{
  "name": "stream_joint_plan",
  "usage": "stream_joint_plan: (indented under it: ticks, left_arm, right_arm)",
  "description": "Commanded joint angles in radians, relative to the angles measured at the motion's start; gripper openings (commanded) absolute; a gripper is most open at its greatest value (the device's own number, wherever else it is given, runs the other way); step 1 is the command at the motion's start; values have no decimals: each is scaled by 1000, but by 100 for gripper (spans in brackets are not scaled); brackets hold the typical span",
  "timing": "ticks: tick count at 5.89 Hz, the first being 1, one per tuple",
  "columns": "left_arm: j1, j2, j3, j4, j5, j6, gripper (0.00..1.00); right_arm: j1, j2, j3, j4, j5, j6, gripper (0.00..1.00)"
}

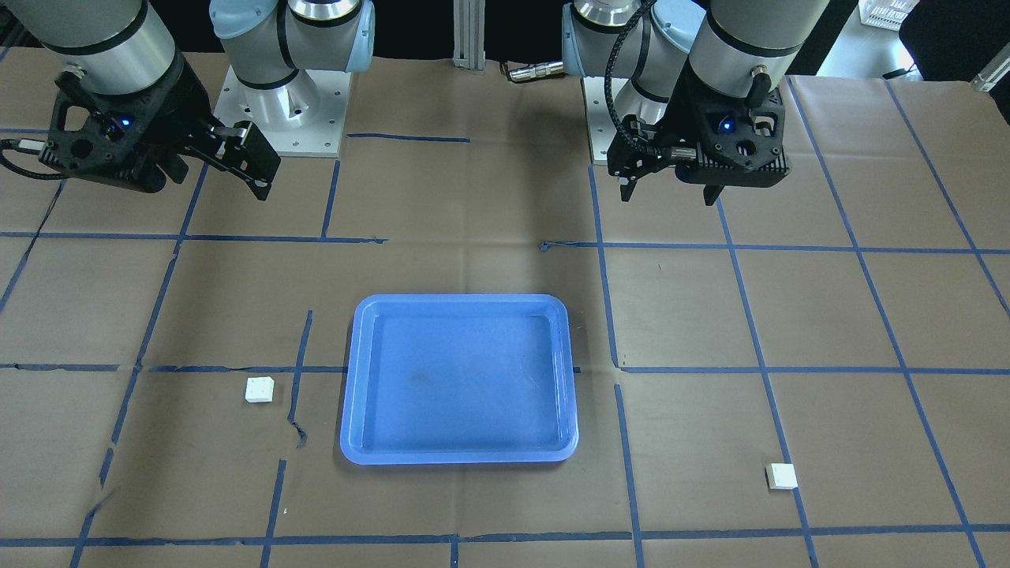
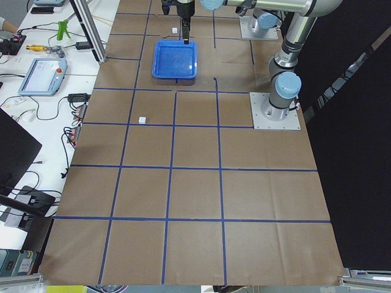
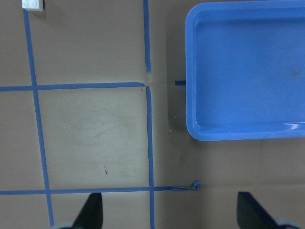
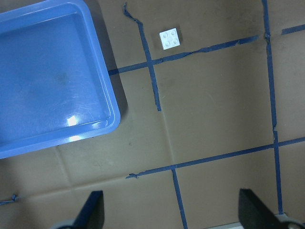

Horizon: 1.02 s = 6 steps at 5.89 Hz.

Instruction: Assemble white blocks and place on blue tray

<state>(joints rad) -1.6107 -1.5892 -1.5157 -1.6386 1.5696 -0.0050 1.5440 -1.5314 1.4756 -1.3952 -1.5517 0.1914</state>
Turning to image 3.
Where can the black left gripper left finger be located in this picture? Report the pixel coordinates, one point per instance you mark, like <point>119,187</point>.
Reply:
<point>91,214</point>

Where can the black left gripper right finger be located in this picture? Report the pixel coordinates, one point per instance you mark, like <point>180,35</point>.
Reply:
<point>251,215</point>

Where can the white toy block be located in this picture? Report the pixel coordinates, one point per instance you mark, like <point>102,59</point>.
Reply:
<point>33,5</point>

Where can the blue plastic tray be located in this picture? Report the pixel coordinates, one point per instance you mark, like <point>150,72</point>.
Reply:
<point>245,70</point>

